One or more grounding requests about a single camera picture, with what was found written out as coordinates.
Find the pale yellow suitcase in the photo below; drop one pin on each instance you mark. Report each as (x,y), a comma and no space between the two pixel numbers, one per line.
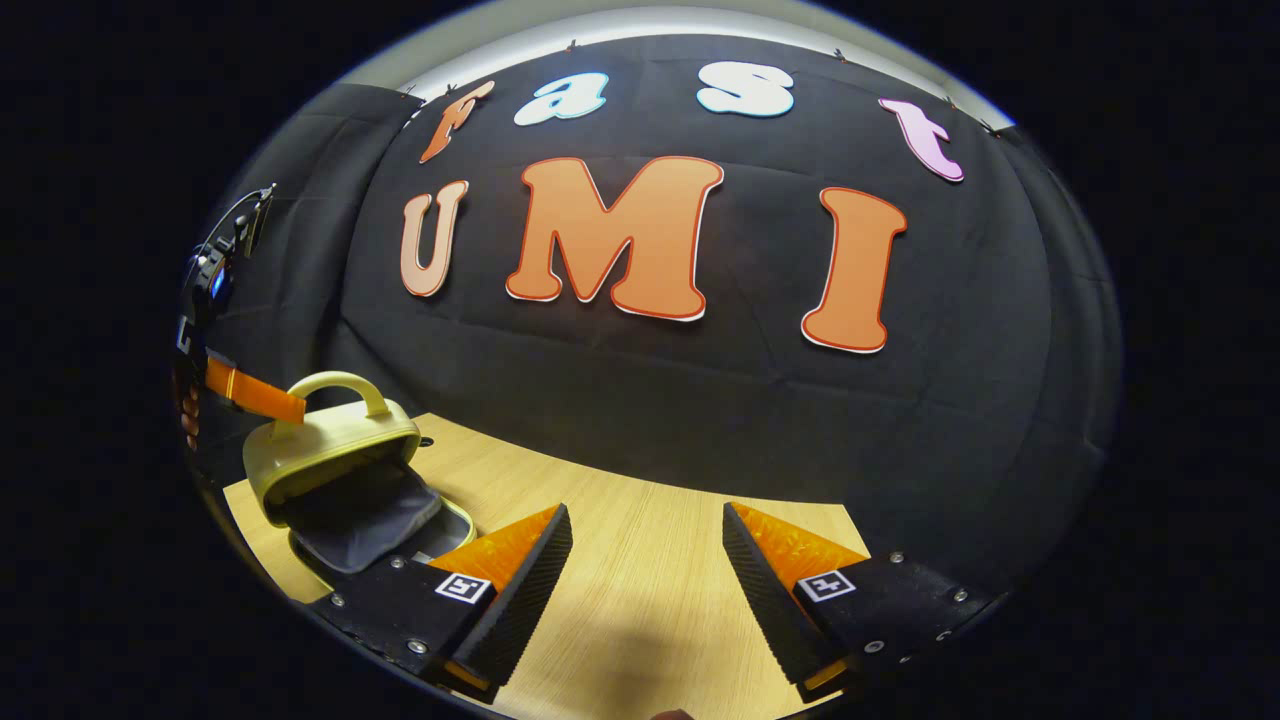
(320,440)

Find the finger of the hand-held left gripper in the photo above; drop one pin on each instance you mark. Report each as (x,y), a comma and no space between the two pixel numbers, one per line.
(260,395)

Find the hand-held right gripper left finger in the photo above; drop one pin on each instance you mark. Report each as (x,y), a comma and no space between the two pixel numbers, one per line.
(525,600)

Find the black backdrop cloth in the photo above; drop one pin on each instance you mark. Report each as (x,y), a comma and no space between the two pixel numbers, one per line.
(650,400)

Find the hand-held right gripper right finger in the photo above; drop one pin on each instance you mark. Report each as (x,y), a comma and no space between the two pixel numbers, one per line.
(765,600)

